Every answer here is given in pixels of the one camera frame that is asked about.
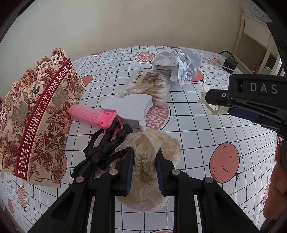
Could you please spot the grid fruit pattern tablecloth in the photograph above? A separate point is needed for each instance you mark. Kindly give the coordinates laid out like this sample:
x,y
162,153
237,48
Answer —
x,y
201,135

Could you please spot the floral paper storage box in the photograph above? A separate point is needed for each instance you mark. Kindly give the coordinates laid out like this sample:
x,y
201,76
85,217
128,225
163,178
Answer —
x,y
35,121

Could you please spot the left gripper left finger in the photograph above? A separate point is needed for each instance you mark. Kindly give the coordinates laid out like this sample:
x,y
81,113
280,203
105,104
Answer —
x,y
90,204

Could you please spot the white plastic clip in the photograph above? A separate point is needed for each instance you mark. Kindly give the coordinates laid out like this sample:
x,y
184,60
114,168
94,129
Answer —
x,y
215,110

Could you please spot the white shelf unit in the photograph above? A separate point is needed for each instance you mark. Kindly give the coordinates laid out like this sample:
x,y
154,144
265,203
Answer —
x,y
255,49

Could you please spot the white paper card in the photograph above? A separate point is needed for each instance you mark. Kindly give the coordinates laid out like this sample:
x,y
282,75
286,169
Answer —
x,y
251,9

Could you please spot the white paper ball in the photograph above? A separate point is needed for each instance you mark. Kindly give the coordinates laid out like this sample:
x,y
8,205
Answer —
x,y
181,66

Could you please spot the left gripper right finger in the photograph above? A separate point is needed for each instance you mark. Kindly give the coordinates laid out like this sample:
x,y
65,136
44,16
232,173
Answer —
x,y
199,205

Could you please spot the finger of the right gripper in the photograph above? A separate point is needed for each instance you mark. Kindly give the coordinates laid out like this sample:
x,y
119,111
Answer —
x,y
217,97

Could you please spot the person's right hand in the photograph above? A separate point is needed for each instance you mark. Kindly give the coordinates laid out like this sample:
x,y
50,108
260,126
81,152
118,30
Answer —
x,y
276,202

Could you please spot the beige lace cloth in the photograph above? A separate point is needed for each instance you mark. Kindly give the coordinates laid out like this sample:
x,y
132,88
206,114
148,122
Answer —
x,y
145,194

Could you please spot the black power adapter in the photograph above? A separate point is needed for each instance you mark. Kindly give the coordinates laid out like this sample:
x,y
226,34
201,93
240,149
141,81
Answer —
x,y
230,65

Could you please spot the pink hair roller clip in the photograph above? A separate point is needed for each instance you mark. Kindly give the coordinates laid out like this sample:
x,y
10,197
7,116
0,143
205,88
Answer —
x,y
91,116

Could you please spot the bag of cotton swabs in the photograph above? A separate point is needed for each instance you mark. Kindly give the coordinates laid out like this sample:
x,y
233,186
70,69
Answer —
x,y
149,82

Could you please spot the black hair claw clip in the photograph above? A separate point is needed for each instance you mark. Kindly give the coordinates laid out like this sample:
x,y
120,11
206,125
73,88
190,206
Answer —
x,y
100,149

